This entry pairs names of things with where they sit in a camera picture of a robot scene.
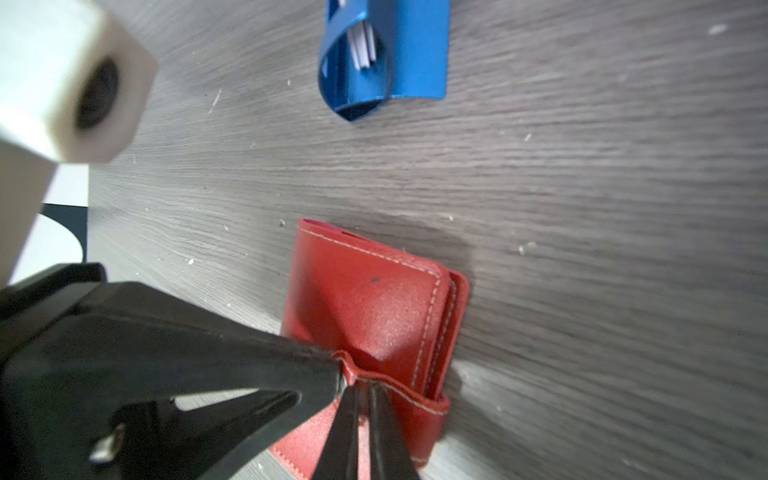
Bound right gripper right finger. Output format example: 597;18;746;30
368;384;419;480

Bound blue card stand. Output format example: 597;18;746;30
317;0;451;122

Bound red card holder wallet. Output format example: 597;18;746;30
281;219;470;468

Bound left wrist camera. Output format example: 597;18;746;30
1;1;158;285

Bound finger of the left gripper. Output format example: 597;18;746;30
1;263;340;479

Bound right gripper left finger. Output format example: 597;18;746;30
312;386;360;480

